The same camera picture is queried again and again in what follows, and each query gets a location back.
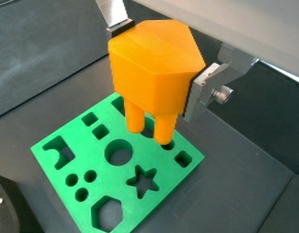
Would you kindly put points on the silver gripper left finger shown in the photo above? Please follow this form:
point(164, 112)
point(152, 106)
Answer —
point(114, 15)

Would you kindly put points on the black round object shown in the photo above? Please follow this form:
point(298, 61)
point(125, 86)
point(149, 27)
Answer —
point(15, 215)

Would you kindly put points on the green shape-sorter board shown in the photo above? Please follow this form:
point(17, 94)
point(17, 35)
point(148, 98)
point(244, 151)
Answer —
point(112, 175)

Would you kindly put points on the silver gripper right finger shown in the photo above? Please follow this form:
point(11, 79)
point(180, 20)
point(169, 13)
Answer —
point(208, 86)

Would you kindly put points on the orange three-prong plug block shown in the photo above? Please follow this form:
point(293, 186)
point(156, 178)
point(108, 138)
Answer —
point(154, 59)

